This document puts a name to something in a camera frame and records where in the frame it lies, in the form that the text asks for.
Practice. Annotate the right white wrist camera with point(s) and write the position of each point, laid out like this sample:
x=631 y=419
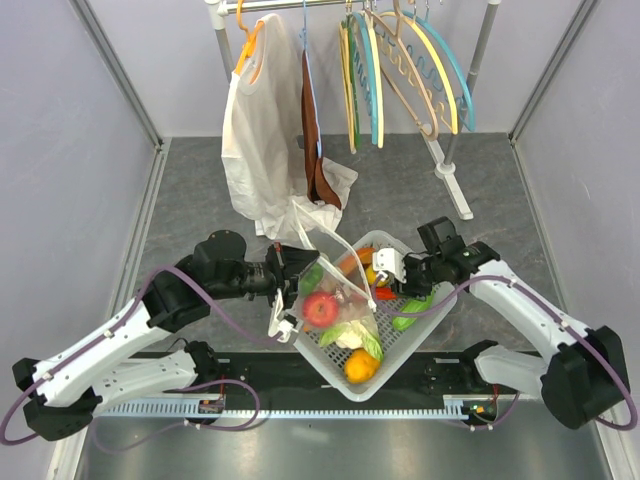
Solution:
x=389 y=262

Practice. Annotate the green bell pepper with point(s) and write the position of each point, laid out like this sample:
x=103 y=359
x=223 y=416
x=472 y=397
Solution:
x=310 y=280

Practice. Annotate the yellow lemon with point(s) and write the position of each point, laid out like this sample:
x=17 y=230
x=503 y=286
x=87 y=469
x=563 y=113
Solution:
x=378 y=278

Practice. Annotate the teal plastic hanger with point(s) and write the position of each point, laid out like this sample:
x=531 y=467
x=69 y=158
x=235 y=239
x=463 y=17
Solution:
x=451 y=95

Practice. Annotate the white plastic basket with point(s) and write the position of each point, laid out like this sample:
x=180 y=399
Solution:
x=397 y=346

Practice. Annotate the grey clothes rack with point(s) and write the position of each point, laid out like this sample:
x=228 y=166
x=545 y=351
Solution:
x=370 y=42

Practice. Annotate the cream hanger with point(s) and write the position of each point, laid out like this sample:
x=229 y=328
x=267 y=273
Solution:
x=346 y=88

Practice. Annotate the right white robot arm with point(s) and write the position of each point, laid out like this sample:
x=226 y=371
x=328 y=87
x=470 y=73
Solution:
x=579 y=372

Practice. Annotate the orange tangerine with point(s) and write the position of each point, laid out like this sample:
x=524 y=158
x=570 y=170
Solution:
x=360 y=367

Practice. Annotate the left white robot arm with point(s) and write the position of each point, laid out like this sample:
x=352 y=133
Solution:
x=62 y=395

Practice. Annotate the white cauliflower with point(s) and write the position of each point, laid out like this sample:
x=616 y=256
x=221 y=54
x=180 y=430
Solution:
x=353 y=335

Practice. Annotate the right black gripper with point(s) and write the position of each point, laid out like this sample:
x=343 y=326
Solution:
x=409 y=287

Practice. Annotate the red apple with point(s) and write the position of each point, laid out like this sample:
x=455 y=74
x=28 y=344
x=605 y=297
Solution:
x=320 y=309

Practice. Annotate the light green cucumber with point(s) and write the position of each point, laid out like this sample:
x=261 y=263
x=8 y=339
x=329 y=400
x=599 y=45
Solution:
x=408 y=314

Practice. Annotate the white slotted cable duct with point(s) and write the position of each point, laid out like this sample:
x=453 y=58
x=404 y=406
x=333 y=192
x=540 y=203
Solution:
x=193 y=407

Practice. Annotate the yellow plastic hanger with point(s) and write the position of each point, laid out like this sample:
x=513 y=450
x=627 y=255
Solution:
x=423 y=58

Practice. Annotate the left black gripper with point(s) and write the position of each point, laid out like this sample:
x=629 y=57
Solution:
x=288 y=263

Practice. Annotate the green hanger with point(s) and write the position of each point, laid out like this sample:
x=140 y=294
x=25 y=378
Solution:
x=353 y=84

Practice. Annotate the orange hanger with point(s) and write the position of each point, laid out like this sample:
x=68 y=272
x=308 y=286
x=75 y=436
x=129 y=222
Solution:
x=248 y=52

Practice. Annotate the orange pumpkin slice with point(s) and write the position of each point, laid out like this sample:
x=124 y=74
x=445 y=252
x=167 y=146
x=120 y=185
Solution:
x=364 y=255

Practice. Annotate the light blue hanger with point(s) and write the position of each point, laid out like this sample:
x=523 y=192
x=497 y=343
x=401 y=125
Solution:
x=366 y=73

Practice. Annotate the clear dotted zip top bag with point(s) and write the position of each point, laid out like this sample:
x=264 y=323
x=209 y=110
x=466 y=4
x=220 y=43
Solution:
x=349 y=287

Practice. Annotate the blue wire hanger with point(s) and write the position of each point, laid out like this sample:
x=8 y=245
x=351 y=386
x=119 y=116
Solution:
x=305 y=40

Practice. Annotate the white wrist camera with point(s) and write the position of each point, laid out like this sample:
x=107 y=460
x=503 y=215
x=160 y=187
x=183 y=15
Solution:
x=389 y=262
x=283 y=325

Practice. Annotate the orange carrot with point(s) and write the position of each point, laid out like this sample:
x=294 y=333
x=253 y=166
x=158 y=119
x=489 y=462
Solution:
x=385 y=294

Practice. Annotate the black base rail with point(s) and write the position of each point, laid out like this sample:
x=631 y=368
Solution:
x=287 y=382

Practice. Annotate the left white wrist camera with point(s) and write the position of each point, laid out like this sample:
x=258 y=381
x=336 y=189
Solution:
x=283 y=325

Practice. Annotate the brown cloth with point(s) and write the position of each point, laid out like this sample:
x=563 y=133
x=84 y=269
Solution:
x=318 y=187

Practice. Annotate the white t-shirt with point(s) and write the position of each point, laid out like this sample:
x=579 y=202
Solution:
x=263 y=119

